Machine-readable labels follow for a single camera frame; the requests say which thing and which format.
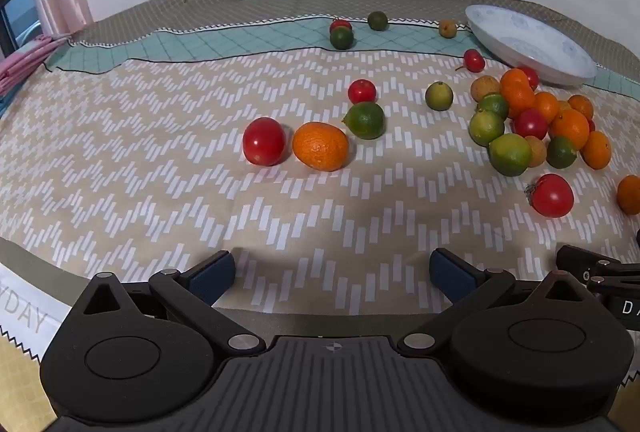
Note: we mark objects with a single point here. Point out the white patterned plate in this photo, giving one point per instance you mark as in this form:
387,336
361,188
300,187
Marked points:
525,41

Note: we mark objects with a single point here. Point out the dark green lime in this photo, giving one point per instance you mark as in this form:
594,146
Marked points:
561,152
377,20
341,39

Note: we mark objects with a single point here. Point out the yellow and white printed sheet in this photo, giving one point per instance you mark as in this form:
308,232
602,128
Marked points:
20,312

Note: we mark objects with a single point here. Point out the pink folded cloth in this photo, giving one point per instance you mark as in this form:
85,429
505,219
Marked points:
25,56

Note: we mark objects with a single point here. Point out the yellowish green lime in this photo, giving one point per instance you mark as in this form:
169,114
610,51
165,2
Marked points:
439,95

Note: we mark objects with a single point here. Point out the patterned tablecloth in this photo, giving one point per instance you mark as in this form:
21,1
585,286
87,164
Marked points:
150,161

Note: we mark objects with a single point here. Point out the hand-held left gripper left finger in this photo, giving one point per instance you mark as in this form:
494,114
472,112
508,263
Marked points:
212,279

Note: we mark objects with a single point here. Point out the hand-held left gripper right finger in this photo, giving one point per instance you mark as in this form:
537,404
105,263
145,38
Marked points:
452,277

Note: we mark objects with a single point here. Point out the brown longan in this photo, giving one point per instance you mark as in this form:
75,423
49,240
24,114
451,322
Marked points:
485,87
448,28
537,151

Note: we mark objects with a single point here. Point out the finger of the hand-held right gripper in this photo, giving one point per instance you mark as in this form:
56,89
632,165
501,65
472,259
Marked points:
580,259
615,284

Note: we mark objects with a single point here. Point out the large red tomato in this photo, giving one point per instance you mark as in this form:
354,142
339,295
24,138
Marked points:
552,195
264,141

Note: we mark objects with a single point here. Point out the orange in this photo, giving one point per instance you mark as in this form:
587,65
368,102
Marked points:
519,101
546,105
569,128
596,150
581,105
514,78
320,145
630,194

